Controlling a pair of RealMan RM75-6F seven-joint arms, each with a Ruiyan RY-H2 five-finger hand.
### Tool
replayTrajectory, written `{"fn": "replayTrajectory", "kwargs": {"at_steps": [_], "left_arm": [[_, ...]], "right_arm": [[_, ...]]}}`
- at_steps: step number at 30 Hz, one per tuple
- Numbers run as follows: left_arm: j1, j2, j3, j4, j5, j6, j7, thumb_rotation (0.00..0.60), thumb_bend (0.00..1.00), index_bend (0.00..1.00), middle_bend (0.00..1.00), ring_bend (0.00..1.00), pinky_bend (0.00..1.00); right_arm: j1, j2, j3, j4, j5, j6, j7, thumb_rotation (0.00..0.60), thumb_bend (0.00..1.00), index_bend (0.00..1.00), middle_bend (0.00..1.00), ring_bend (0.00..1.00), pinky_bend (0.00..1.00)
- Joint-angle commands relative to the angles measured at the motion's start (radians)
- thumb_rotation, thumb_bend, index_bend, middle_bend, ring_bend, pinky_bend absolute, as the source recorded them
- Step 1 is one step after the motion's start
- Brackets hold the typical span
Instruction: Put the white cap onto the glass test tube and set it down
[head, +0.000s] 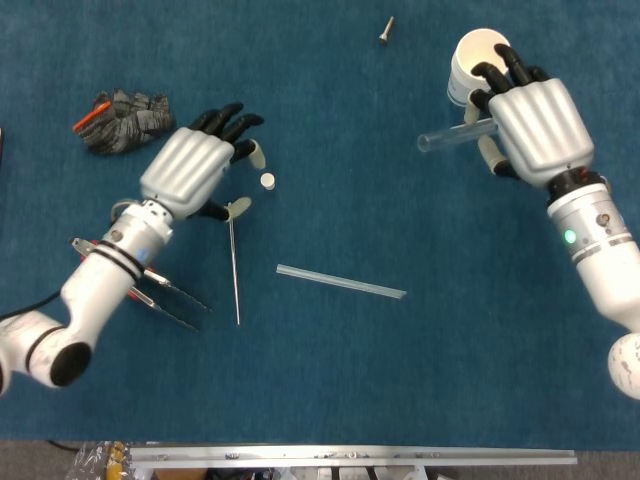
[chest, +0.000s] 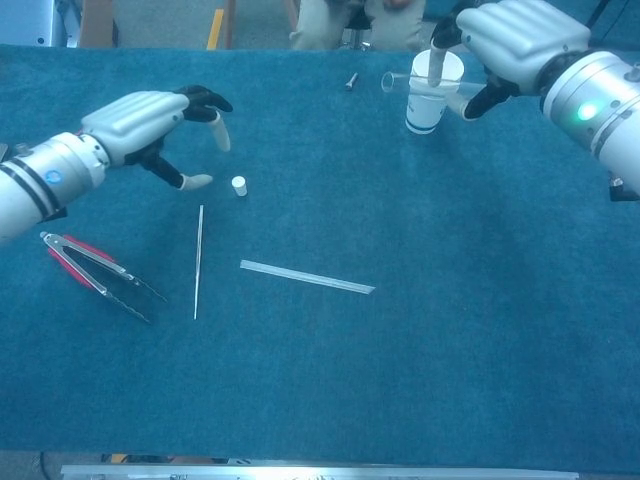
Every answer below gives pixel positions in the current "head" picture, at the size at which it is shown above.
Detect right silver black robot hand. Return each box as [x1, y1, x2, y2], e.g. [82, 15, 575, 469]
[463, 43, 596, 190]

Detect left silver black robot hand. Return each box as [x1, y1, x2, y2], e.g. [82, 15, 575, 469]
[138, 102, 266, 224]

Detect transparent glass test tube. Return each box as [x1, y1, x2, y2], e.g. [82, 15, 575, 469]
[416, 121, 501, 154]

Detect black grey work glove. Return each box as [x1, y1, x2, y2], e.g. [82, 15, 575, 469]
[72, 88, 177, 156]

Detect white paper cup stack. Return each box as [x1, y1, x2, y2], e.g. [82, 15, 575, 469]
[446, 27, 515, 109]

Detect thin white rod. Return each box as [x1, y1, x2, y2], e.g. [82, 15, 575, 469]
[227, 214, 242, 327]

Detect metal bolt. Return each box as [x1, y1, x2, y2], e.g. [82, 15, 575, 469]
[377, 15, 397, 47]

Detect blue carpet table cover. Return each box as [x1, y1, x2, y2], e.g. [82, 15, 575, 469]
[0, 0, 640, 451]

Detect crumpled clear plastic bag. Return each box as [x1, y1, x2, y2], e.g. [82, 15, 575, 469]
[74, 440, 132, 480]

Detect metal tongs with red handles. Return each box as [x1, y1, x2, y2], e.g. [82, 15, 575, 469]
[69, 237, 213, 334]

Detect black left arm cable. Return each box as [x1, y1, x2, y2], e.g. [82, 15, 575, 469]
[0, 289, 66, 321]

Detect aluminium frame rail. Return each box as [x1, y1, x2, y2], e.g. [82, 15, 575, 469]
[128, 446, 578, 470]

